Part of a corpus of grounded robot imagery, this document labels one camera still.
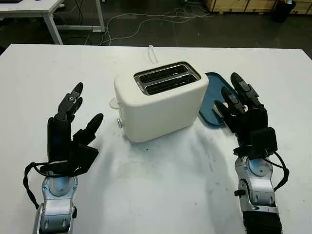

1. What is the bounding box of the white office desk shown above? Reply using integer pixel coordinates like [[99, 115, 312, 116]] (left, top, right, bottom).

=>
[[0, 0, 106, 45]]

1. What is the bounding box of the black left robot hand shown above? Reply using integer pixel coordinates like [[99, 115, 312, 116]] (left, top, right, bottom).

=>
[[46, 82, 104, 163]]

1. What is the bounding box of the blue plastic tray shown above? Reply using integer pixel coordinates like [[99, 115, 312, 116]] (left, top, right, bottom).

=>
[[198, 71, 238, 128]]

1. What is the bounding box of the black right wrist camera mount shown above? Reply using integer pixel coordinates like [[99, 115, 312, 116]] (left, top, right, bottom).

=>
[[249, 127, 278, 159]]

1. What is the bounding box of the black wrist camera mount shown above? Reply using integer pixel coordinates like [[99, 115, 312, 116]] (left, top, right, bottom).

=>
[[249, 127, 278, 159], [39, 143, 99, 178]]

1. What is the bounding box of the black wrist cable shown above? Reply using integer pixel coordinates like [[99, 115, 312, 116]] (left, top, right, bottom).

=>
[[23, 160, 51, 211], [267, 151, 291, 196]]

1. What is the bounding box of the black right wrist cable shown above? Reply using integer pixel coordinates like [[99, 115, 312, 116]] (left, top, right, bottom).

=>
[[267, 151, 291, 196]]

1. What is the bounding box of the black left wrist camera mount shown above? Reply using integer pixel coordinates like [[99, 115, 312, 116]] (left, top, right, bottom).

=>
[[39, 143, 99, 178]]

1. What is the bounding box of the wooden crate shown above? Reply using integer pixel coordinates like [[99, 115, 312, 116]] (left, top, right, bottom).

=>
[[207, 0, 297, 13]]

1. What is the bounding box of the white two-slot toaster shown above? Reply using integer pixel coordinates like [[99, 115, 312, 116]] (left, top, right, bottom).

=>
[[113, 60, 210, 143]]

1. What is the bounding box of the black waste bin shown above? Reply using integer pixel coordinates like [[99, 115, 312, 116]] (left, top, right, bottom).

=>
[[273, 0, 300, 23]]

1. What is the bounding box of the white toaster power cord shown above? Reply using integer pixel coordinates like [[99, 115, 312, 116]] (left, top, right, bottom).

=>
[[148, 44, 159, 64]]

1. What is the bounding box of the white floor cable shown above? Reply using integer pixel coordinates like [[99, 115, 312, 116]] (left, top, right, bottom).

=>
[[100, 6, 211, 46]]

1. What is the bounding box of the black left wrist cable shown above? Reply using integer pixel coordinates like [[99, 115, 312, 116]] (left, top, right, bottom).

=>
[[23, 160, 51, 211]]

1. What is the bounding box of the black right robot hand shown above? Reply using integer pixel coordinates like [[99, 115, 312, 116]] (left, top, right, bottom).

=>
[[214, 72, 269, 148]]

